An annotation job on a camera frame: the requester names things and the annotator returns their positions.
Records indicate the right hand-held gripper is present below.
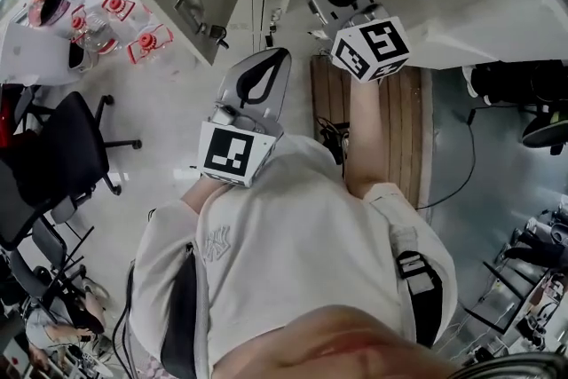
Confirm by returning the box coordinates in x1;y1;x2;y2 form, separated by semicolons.
295;0;413;84

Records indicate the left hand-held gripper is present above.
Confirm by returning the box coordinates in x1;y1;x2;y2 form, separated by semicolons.
196;47;293;189

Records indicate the person's left forearm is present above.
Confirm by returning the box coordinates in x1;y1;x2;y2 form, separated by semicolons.
181;175;225;214

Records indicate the person's right forearm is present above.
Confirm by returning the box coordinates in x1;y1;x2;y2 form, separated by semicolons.
343;77;391;199

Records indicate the wooden pallet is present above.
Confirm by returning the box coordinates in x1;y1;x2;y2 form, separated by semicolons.
310;55;434;209

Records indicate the white table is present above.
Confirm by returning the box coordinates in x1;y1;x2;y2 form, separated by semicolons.
397;0;568;72

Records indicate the person's white shirt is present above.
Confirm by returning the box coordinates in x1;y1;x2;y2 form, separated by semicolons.
128;132;458;379

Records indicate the white trash bin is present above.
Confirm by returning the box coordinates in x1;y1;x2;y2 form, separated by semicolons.
67;42;97;72

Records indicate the black office chair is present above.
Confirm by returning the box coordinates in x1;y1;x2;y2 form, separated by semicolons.
0;91;143;252

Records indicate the pink plastic basin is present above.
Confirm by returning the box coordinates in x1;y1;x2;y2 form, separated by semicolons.
28;0;75;26

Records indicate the white box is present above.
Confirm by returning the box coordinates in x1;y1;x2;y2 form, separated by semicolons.
0;20;90;86

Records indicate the dark grey chair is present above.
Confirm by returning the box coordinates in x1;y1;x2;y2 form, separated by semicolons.
12;86;51;134

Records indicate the grey folding chair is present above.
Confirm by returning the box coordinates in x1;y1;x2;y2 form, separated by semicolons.
8;217;97;312

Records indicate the person's face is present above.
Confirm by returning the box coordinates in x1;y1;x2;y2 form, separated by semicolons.
210;305;458;379

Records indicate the pink checkered cloth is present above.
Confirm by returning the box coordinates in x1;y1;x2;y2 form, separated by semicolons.
132;352;166;379

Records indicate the black cable tangle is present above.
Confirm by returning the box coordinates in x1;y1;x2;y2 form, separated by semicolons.
315;114;352;168

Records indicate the black power cable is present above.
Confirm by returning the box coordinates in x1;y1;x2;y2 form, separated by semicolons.
416;107;478;210

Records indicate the black backpack shoulder strap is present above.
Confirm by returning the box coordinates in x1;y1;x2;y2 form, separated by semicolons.
159;243;208;379
390;225;445;347

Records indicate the grey head camera mount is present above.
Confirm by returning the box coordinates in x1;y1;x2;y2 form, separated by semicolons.
459;350;568;379

